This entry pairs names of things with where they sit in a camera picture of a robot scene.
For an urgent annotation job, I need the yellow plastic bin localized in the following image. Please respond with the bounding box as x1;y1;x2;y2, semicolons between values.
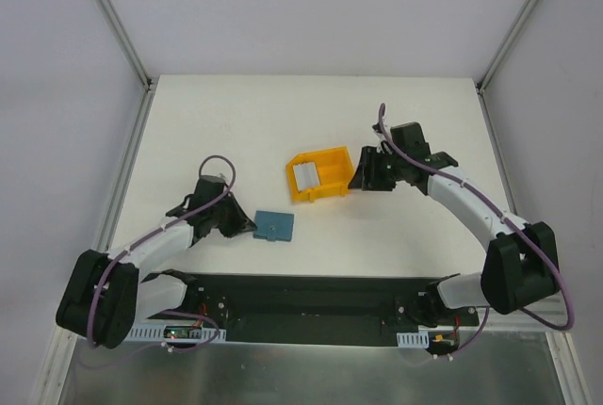
285;146;354;203

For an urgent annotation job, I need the blue leather card holder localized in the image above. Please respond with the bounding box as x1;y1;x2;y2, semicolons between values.
253;210;294;242

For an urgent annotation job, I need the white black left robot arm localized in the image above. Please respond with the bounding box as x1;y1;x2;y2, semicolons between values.
56;175;256;348

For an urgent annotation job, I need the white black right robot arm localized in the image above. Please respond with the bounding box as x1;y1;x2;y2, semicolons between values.
349;122;560;325

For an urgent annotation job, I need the stack of white cards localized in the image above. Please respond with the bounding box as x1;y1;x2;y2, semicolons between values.
293;162;320;193

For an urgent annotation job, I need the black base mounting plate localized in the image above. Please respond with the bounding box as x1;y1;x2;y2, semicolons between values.
140;270;494;348

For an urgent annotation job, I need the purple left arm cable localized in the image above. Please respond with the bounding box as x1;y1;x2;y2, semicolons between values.
88;154;237;348

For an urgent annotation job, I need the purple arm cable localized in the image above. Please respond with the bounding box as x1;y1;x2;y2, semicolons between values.
88;154;237;348
376;103;577;331

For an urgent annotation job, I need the aluminium frame rail left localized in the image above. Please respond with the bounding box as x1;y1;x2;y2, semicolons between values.
70;0;159;90

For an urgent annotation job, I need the aluminium frame rail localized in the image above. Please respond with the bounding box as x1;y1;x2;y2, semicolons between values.
70;0;159;90
474;0;571;95

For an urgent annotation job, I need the white slotted cable duct left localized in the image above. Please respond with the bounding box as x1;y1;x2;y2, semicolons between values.
124;323;226;344

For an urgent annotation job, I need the white slotted cable duct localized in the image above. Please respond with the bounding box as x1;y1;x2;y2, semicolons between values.
396;331;430;349
124;323;226;344

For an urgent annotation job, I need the white slotted cable duct right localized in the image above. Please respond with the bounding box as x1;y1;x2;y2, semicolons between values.
396;331;430;349

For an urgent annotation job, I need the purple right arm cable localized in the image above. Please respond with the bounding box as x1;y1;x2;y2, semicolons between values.
376;103;577;331

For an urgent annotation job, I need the aluminium frame rail right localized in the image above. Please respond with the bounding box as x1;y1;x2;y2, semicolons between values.
474;0;571;95

